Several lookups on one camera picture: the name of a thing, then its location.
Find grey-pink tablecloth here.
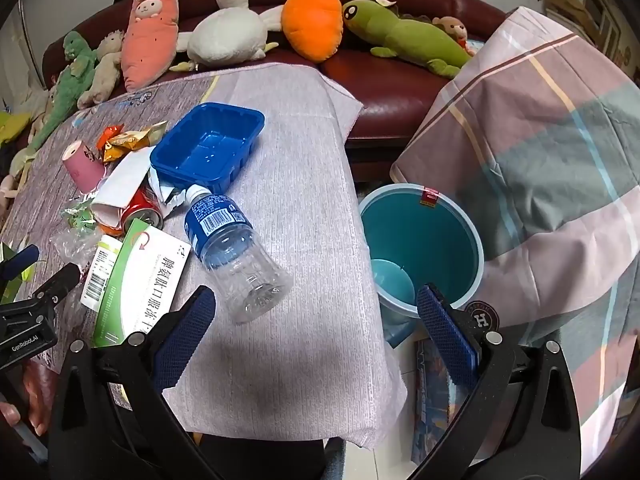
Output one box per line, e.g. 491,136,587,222
0,62,408,448

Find pink carrot plush toy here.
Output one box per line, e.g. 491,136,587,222
120,0,181,93

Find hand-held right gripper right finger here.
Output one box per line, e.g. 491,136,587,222
410,283,583,480

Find person's left hand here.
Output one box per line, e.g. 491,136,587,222
0,360,58,441

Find dark red leather sofa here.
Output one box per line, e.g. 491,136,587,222
42,0,506,181

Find green crocodile plush toy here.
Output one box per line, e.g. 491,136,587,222
341,0,473,80

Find colourful flat box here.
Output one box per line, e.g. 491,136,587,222
411,337,481,466

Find white barcode box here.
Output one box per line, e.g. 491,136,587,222
80,235,123,311

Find orange snack wrapper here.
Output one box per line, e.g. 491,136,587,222
96,125,126,163

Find beige plush toy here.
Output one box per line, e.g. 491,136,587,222
77,30,125,110

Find plaid blanket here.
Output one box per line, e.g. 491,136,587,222
390,6,640,471

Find clear plastic water bottle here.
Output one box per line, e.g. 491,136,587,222
184,184,294,325

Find yellow snack wrapper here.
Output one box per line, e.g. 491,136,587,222
102,121,170,163

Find green wrapper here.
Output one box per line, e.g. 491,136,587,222
61,199,98,233

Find round black badge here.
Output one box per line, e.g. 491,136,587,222
462,300,493,333

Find yellow-green plush toy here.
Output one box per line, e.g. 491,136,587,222
0,110,33,148

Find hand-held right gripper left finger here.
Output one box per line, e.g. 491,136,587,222
48,285,226,480

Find red soda can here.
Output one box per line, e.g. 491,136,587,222
119,185,165,233

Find orange carrot plush toy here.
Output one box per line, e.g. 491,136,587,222
281,0,346,63

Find brown bear plush toy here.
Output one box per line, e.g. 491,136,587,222
432,16,478,56

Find green white small packet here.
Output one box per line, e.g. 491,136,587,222
147,167,193,218

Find blue plastic tray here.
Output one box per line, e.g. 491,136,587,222
150,102,266,193

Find green dinosaur plush toy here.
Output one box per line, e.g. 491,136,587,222
25,31,98,151

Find pink paper cup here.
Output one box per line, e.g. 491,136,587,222
62,141,107,193

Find clear plastic bag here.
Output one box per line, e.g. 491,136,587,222
50,227,106,273

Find cardboard boxes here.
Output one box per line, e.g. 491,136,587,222
542,0,601,46

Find white duck plush toy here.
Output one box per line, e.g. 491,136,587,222
170,0,301,72

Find green and white medicine box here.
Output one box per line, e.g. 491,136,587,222
92,217,191,348

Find blue round bin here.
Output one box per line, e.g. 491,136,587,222
357,183,485,348

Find white paper sheet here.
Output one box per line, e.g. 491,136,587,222
91,146,153,228

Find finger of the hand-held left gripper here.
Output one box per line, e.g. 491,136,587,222
27,262,82,308
0,244,41,291

